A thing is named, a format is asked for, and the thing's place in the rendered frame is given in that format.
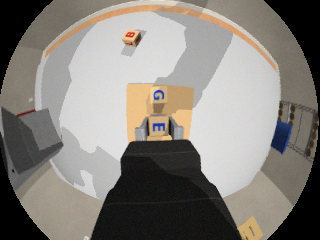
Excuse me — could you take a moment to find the tan wooden letter block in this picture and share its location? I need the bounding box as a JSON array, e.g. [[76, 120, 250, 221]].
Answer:
[[122, 30, 142, 47], [148, 113, 169, 137], [150, 86, 168, 104]]

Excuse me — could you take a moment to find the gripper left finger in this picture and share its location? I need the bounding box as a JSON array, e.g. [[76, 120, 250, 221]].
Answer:
[[134, 117, 149, 141]]

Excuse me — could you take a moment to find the tan flat mat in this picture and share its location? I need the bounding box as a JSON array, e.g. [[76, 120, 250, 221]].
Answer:
[[126, 84, 194, 144]]

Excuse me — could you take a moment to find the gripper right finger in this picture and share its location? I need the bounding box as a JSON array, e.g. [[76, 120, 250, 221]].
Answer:
[[168, 116, 184, 140]]

